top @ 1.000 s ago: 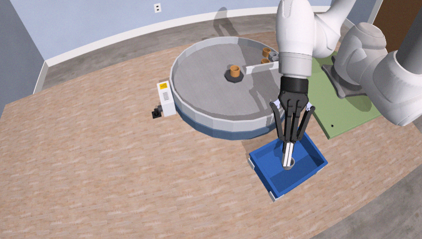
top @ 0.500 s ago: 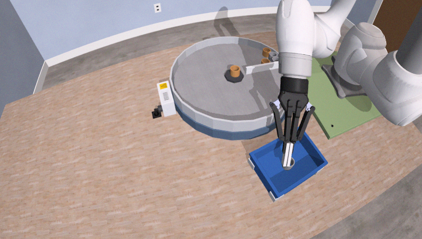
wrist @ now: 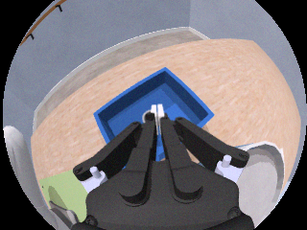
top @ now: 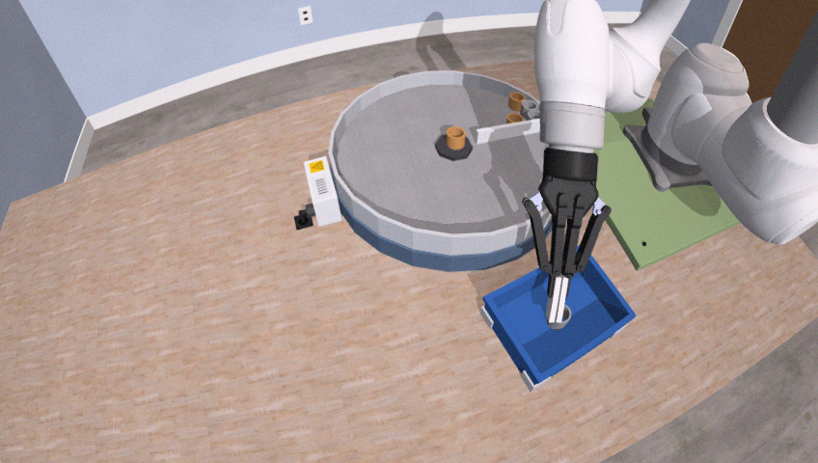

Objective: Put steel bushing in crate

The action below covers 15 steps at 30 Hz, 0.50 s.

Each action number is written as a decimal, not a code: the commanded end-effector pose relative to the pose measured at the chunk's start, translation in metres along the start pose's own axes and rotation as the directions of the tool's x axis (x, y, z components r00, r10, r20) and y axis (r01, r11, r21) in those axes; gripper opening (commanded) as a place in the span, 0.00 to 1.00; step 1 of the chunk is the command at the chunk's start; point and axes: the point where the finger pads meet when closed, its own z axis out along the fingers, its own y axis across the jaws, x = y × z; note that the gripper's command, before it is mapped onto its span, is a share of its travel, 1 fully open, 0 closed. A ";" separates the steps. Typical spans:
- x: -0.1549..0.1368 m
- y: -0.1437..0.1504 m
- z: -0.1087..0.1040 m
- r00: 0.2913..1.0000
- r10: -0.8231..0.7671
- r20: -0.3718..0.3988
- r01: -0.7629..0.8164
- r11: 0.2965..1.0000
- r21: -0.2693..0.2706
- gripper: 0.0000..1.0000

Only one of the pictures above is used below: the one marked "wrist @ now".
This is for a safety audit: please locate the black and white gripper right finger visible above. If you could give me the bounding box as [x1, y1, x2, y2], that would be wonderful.
[158, 104, 249, 200]

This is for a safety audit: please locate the blue crate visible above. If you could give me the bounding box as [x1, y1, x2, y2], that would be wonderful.
[93, 67, 215, 143]

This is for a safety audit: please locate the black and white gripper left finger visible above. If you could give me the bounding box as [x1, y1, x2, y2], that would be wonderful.
[73, 104, 158, 203]

